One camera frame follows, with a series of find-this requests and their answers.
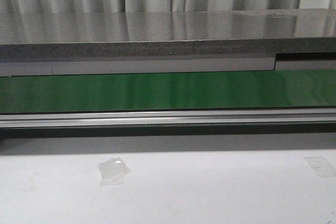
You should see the crumpled clear tape piece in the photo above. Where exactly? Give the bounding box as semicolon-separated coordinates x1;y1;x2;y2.
98;157;131;186

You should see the green conveyor belt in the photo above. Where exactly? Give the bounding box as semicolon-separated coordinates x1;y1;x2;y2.
1;70;335;114

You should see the grey stone countertop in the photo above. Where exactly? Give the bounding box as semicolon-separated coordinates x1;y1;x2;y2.
0;8;336;77

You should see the flat clear tape strip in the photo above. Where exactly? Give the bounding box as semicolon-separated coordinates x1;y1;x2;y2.
303;156;335;178

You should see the aluminium conveyor frame rail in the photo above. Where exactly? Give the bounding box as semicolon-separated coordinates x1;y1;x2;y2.
1;107;335;129

